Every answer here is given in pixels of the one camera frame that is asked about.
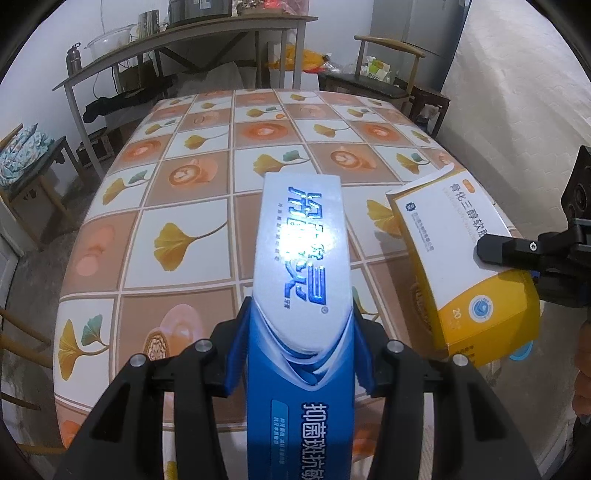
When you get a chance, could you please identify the black clothes on shelf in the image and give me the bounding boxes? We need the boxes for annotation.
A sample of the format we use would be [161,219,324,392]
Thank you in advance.
[82,75,174,123]

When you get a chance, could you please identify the yellow plastic bag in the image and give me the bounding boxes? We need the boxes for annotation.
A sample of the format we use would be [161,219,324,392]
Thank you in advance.
[276,43,332,73]

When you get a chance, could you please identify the left chair with cushion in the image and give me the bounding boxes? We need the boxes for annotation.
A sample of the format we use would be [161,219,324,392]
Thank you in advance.
[1,136,88,251]

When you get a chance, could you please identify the blue toothpaste box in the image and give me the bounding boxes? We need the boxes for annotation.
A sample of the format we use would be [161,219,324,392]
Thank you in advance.
[245,173,356,479]

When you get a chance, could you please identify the long grey side table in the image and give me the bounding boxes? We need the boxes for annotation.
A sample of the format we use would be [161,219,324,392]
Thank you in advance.
[55,13,318,179]

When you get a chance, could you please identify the white mattress blue trim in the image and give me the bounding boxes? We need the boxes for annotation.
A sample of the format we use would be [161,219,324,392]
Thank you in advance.
[438,1,590,238]

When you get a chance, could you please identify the white yellow medicine box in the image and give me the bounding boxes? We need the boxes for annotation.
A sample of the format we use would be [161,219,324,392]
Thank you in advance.
[387,170,541,367]

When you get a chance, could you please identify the pink red bags pile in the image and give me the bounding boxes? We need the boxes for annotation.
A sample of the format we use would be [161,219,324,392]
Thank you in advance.
[233,0,310,16]

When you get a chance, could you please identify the silver refrigerator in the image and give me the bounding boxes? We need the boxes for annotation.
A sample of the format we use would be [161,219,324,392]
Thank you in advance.
[370,0,472,58]

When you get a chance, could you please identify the clear glass bowl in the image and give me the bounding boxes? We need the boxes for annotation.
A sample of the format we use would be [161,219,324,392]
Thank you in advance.
[86,24,136,60]

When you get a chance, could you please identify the dark wooden stool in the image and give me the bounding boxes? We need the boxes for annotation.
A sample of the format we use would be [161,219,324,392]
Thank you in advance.
[409,85,451,138]

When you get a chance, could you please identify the metal water bottle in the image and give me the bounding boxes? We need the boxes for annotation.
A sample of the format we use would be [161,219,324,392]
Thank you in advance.
[65,42,82,77]

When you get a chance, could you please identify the patterned tablecloth dining table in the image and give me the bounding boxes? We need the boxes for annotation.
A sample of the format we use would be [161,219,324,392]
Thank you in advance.
[53,89,464,479]

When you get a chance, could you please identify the person's right hand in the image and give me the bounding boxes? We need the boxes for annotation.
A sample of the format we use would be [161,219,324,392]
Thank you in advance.
[572,321,591,417]

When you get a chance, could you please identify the black rice cooker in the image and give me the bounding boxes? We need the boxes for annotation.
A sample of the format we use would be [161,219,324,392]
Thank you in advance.
[168,0,232,26]

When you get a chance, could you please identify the floral cushion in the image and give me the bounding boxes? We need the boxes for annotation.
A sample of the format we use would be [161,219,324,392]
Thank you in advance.
[1,124,54,188]

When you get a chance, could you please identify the steel cup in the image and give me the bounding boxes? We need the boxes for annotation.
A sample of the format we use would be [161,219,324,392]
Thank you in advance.
[137,9,160,38]

